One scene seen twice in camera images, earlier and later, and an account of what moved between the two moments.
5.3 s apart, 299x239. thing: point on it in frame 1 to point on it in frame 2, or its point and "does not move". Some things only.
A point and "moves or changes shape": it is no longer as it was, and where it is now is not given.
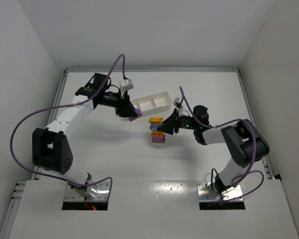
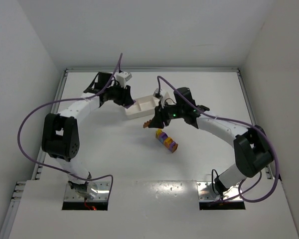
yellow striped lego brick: x=155 y=120 moves or changes shape
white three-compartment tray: x=150 y=104 moves or changes shape
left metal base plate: x=102 y=195 does not move
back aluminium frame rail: x=93 y=69 does not move
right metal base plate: x=206 y=193 does not move
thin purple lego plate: x=158 y=140 to x=171 y=146
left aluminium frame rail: x=57 y=98 does not move
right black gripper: x=176 y=122 to x=161 y=114
